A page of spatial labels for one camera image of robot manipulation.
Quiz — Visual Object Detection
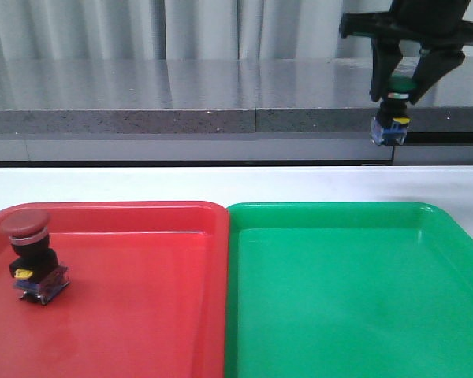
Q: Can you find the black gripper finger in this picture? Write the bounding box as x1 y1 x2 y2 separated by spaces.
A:
409 48 465 104
369 37 403 102

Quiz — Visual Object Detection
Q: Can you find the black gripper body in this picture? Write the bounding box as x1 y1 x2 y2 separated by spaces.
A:
339 1 473 50

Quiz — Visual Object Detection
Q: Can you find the green mushroom push button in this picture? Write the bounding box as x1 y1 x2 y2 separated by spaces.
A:
370 76 416 146

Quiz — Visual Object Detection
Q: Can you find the red mushroom push button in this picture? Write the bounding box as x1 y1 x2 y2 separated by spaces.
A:
0 209 69 306

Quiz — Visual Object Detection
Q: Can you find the grey stone counter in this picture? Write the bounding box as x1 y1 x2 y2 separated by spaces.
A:
0 57 473 165

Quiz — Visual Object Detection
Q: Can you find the green plastic tray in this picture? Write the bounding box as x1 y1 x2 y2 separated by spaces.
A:
225 202 473 377

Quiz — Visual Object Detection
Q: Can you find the red plastic tray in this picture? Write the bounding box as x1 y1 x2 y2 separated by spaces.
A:
0 202 229 377

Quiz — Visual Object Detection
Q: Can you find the white pleated curtain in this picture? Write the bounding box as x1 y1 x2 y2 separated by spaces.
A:
0 1 390 60

